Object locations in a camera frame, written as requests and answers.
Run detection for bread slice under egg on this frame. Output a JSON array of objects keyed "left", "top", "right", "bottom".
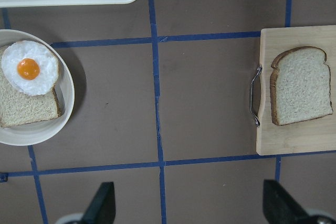
[{"left": 1, "top": 45, "right": 61, "bottom": 127}]

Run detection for white round plate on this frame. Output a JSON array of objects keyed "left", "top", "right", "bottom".
[{"left": 1, "top": 29, "right": 75, "bottom": 146}]

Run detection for bamboo cutting board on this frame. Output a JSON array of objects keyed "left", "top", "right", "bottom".
[{"left": 256, "top": 25, "right": 335, "bottom": 155}]

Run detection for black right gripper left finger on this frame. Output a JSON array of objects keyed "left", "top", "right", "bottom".
[{"left": 82, "top": 182, "right": 116, "bottom": 224}]

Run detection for fried egg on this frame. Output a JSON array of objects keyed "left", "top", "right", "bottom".
[{"left": 1, "top": 40, "right": 59, "bottom": 96}]

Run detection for bread slice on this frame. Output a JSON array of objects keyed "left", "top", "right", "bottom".
[
  {"left": 269, "top": 46, "right": 333, "bottom": 126},
  {"left": 1, "top": 45, "right": 61, "bottom": 127}
]

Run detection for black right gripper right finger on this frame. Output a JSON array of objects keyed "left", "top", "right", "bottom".
[{"left": 262, "top": 179, "right": 317, "bottom": 224}]

